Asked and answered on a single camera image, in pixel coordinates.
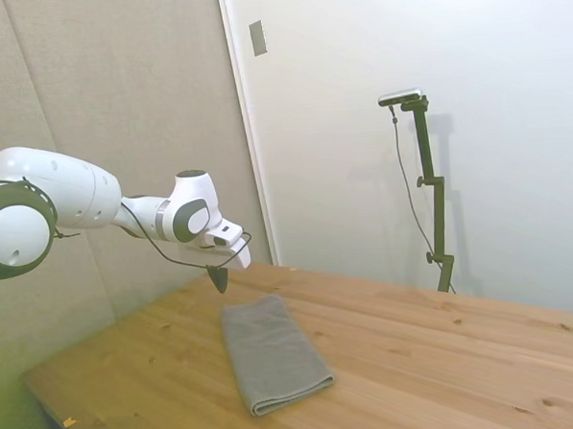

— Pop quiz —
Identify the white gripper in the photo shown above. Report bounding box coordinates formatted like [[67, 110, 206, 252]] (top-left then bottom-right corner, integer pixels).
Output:
[[201, 217, 255, 296]]

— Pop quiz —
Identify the grey-blue terry towel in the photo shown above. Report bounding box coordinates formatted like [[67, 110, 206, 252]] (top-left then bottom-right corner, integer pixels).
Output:
[[219, 290, 337, 419]]

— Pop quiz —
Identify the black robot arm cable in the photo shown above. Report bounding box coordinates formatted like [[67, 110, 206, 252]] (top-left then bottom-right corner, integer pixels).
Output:
[[20, 165, 254, 280]]

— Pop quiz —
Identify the white door frame trim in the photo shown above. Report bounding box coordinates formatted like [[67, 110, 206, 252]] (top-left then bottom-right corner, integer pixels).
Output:
[[216, 0, 281, 270]]

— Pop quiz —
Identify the black camera stand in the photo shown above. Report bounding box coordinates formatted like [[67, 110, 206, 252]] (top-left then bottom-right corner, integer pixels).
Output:
[[398, 94, 458, 297]]

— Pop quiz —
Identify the grey wall switch plate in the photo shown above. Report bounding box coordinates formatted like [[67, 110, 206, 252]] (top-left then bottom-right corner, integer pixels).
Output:
[[248, 18, 269, 59]]

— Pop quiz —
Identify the grey exterior camera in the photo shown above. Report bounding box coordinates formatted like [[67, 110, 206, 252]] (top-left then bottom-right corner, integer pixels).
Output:
[[376, 86, 427, 108]]

